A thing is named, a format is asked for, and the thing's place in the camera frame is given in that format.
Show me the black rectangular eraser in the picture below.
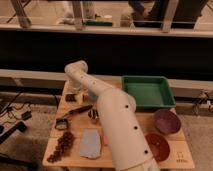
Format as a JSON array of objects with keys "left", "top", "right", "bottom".
[{"left": 65, "top": 94, "right": 77, "bottom": 102}]

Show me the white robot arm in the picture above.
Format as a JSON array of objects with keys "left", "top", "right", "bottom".
[{"left": 65, "top": 60, "right": 160, "bottom": 171}]

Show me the green plastic tray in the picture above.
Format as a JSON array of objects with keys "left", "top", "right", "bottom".
[{"left": 122, "top": 75, "right": 176, "bottom": 109}]

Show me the small metal cup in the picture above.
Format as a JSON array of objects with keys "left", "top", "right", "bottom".
[{"left": 88, "top": 109, "right": 99, "bottom": 120}]

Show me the wooden folding table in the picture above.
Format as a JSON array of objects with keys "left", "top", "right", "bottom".
[{"left": 42, "top": 79, "right": 196, "bottom": 170}]

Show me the orange carrot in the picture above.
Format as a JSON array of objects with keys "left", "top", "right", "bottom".
[{"left": 102, "top": 133, "right": 108, "bottom": 146}]

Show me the bunch of dark grapes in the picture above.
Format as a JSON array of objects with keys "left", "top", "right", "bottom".
[{"left": 47, "top": 131, "right": 74, "bottom": 163}]

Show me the grey folded cloth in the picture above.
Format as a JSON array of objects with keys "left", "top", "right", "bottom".
[{"left": 79, "top": 129, "right": 101, "bottom": 159}]

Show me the green box on shelf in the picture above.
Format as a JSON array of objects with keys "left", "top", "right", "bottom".
[{"left": 86, "top": 21, "right": 113, "bottom": 27}]

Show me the purple bowl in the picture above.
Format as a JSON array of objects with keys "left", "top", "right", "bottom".
[{"left": 154, "top": 109, "right": 181, "bottom": 134}]

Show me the red orange bowl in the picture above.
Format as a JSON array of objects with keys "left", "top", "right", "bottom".
[{"left": 145, "top": 133, "right": 170, "bottom": 162}]

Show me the black handled knife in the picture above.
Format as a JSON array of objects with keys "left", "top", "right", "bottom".
[{"left": 62, "top": 105, "right": 93, "bottom": 118}]

